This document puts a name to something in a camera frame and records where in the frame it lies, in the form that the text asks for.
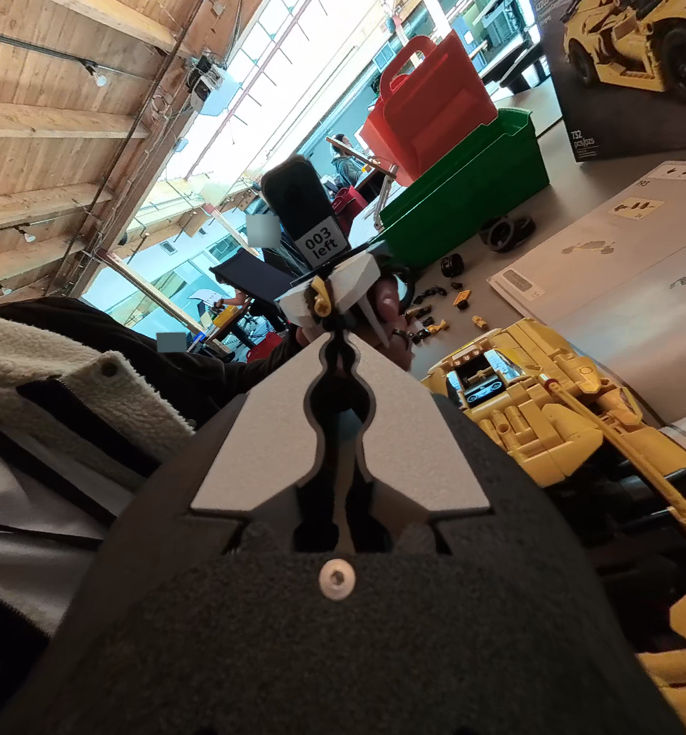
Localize dark red bag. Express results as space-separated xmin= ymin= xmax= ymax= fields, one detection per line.
xmin=330 ymin=185 xmax=369 ymax=222

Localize white ceiling projector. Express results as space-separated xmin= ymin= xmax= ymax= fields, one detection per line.
xmin=185 ymin=54 xmax=243 ymax=118

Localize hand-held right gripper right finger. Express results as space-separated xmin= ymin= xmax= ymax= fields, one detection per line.
xmin=347 ymin=332 xmax=492 ymax=543

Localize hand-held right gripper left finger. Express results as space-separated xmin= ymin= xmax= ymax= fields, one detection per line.
xmin=189 ymin=332 xmax=329 ymax=541

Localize green plastic bin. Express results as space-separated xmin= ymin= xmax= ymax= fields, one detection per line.
xmin=379 ymin=108 xmax=551 ymax=271

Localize person's left hand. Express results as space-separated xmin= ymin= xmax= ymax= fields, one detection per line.
xmin=368 ymin=277 xmax=417 ymax=371

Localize black slanted panel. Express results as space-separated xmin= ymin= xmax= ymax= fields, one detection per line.
xmin=210 ymin=248 xmax=298 ymax=302

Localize yellow toy brick car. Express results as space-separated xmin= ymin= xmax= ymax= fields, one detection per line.
xmin=420 ymin=318 xmax=686 ymax=735

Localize pile of yellow black brick pieces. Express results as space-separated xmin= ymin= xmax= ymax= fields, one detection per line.
xmin=403 ymin=280 xmax=490 ymax=345

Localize toy car box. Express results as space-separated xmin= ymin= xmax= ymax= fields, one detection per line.
xmin=535 ymin=0 xmax=686 ymax=163

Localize red plastic bin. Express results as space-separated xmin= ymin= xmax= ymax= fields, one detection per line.
xmin=359 ymin=30 xmax=500 ymax=187

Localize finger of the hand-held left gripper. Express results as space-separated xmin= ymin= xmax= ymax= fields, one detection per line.
xmin=328 ymin=254 xmax=379 ymax=311
xmin=277 ymin=278 xmax=336 ymax=331

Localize wooden book stand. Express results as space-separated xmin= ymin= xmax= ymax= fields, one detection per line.
xmin=326 ymin=135 xmax=401 ymax=230

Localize open instruction booklet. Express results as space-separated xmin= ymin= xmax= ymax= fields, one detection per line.
xmin=486 ymin=161 xmax=686 ymax=428

